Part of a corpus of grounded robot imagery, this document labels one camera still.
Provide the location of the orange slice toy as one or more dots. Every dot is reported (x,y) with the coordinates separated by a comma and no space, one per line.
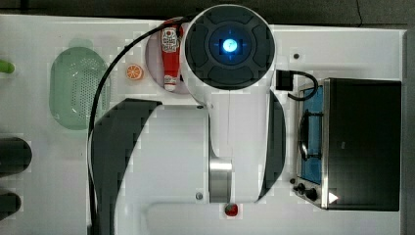
(134,72)

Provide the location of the red ketchup bottle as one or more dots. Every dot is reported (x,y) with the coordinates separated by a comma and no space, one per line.
(170,52)

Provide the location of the black pot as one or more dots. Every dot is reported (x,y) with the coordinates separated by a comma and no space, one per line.
(15,156)

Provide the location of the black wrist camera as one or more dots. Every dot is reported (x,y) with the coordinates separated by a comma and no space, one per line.
(284,80)

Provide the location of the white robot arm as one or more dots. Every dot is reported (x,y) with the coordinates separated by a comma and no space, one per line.
(227,61)

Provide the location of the red strawberry toy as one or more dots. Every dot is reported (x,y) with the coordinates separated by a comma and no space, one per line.
(231,210)

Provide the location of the green toy vegetable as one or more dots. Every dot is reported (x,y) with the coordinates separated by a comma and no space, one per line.
(6,67)

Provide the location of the green plastic colander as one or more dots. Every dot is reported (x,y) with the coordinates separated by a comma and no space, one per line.
(75,76)

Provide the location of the black and steel toaster oven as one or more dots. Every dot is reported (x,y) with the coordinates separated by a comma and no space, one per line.
(349,145)

